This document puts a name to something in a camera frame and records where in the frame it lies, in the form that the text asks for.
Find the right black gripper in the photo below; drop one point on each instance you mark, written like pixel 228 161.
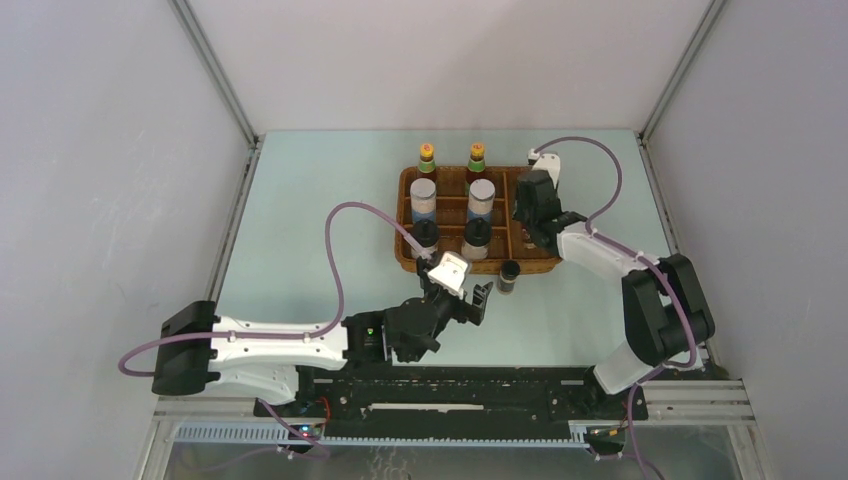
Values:
pixel 518 215

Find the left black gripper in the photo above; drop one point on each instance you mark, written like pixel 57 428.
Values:
pixel 472 312

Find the black-lid white spice jar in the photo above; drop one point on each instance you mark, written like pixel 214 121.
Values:
pixel 476 239

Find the silver-lid salt jar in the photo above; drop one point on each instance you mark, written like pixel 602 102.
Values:
pixel 423 200
pixel 481 195

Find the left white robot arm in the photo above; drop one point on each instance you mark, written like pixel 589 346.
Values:
pixel 199 349

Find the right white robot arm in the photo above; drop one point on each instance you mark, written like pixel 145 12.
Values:
pixel 665 312

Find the brown wicker divided basket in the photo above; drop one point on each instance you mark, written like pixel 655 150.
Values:
pixel 507 242

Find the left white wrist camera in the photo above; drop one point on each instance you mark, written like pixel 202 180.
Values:
pixel 450 272

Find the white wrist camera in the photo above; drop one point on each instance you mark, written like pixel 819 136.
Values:
pixel 450 272
pixel 549 162

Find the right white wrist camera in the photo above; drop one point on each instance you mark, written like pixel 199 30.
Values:
pixel 549 162

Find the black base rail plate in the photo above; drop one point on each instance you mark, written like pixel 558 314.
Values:
pixel 383 402

